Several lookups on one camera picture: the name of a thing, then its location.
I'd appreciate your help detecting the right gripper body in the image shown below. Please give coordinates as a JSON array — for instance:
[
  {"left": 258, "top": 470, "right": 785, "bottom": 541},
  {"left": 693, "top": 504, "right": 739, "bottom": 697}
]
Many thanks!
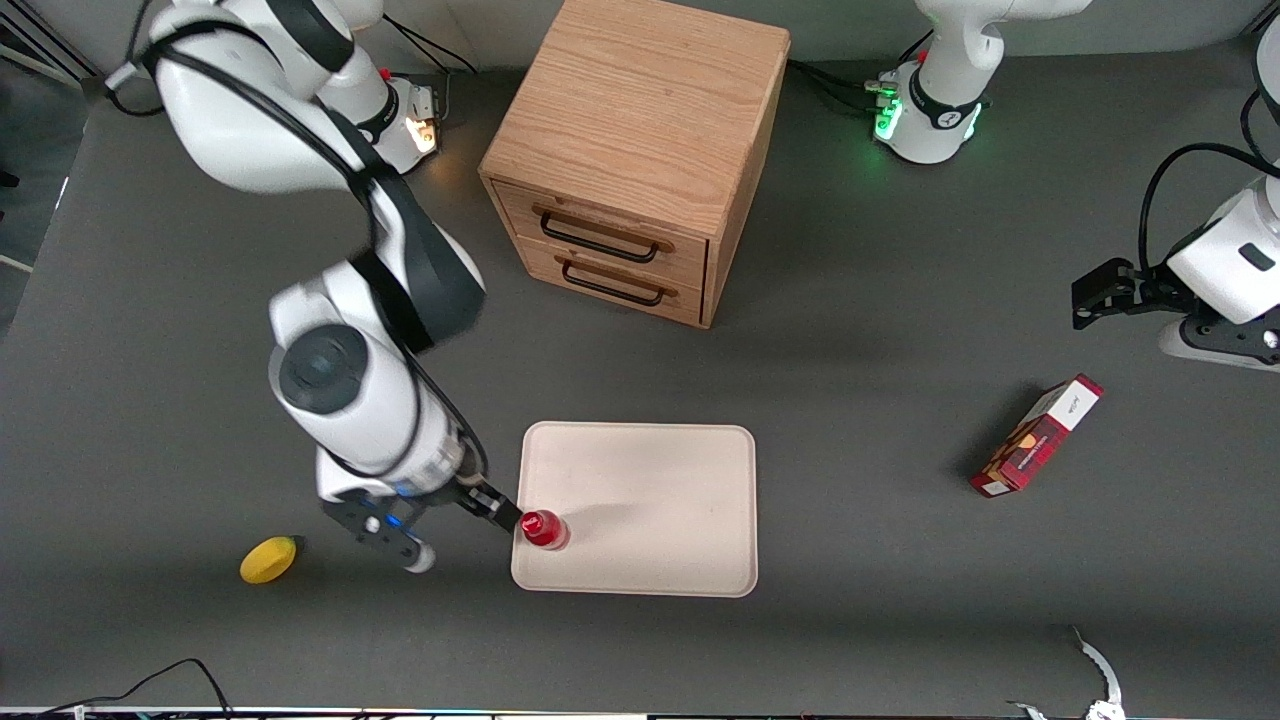
[{"left": 316, "top": 448, "right": 483, "bottom": 509}]

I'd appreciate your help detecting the red coke bottle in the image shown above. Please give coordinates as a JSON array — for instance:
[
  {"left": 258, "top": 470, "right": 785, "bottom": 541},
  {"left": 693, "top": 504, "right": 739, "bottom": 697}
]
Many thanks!
[{"left": 519, "top": 507, "right": 572, "bottom": 554}]

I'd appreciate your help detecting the beige plastic tray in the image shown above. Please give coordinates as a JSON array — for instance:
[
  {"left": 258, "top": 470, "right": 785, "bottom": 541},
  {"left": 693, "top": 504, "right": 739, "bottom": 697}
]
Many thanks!
[{"left": 510, "top": 421, "right": 759, "bottom": 599}]

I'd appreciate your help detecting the yellow lemon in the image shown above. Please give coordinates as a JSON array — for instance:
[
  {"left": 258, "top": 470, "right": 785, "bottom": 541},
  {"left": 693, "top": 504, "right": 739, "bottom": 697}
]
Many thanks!
[{"left": 239, "top": 536, "right": 299, "bottom": 586}]

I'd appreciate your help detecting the red and white carton box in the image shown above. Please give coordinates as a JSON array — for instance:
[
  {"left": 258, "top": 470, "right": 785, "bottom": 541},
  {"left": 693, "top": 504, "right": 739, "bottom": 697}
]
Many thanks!
[{"left": 968, "top": 373, "right": 1106, "bottom": 500}]

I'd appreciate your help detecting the wooden drawer front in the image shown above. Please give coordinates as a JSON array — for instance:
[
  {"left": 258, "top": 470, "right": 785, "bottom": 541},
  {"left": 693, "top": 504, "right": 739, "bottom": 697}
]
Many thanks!
[
  {"left": 518, "top": 236, "right": 704, "bottom": 328},
  {"left": 491, "top": 179, "right": 710, "bottom": 292}
]

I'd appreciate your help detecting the white curved plastic piece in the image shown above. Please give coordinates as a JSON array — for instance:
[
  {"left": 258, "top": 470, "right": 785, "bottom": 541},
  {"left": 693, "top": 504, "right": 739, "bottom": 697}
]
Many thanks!
[{"left": 1005, "top": 626, "right": 1127, "bottom": 720}]

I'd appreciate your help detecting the wooden drawer cabinet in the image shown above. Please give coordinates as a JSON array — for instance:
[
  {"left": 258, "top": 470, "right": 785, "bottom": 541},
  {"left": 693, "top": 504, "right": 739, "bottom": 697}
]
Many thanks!
[{"left": 477, "top": 0, "right": 792, "bottom": 330}]

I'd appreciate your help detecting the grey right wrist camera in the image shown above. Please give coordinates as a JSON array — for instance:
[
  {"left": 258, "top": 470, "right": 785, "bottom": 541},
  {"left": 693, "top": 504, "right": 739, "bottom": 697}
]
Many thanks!
[{"left": 320, "top": 488, "right": 438, "bottom": 576}]

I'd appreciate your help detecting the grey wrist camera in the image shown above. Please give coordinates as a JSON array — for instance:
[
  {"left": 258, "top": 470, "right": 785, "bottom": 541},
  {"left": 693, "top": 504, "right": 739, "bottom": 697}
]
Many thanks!
[
  {"left": 1158, "top": 316, "right": 1280, "bottom": 373},
  {"left": 320, "top": 488, "right": 438, "bottom": 576}
]

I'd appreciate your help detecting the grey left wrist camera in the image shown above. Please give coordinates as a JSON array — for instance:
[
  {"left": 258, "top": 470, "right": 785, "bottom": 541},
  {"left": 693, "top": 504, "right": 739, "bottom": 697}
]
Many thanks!
[{"left": 1158, "top": 316, "right": 1280, "bottom": 373}]

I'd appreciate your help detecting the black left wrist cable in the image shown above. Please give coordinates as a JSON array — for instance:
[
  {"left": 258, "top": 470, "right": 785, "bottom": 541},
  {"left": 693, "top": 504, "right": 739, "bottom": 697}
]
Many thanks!
[{"left": 1138, "top": 88, "right": 1280, "bottom": 273}]

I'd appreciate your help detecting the black drawer handle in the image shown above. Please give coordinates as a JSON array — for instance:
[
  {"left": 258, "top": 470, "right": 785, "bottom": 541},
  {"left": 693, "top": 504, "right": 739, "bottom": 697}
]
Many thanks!
[
  {"left": 538, "top": 211, "right": 664, "bottom": 265},
  {"left": 560, "top": 257, "right": 668, "bottom": 308}
]

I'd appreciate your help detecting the black cable at table edge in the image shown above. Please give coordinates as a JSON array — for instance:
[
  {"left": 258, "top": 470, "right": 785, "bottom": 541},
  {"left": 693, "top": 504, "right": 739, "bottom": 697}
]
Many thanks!
[{"left": 28, "top": 657, "right": 234, "bottom": 720}]

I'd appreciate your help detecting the black left arm base cable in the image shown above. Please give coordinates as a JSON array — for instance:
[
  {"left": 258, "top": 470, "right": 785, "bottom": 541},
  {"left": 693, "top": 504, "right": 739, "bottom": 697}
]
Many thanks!
[{"left": 786, "top": 58, "right": 901, "bottom": 113}]

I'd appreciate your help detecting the black arm base cable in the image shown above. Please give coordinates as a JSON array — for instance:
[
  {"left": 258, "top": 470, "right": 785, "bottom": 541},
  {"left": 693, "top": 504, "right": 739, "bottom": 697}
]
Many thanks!
[
  {"left": 380, "top": 14, "right": 482, "bottom": 78},
  {"left": 786, "top": 58, "right": 901, "bottom": 113}
]

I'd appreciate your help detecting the black right arm base cable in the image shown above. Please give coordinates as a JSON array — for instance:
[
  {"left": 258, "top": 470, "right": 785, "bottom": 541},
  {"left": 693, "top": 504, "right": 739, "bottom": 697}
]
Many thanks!
[{"left": 380, "top": 14, "right": 482, "bottom": 78}]

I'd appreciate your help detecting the black metal frame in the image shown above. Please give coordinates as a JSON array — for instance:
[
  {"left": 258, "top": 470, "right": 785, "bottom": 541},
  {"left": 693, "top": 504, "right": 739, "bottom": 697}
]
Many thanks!
[{"left": 0, "top": 0, "right": 91, "bottom": 93}]

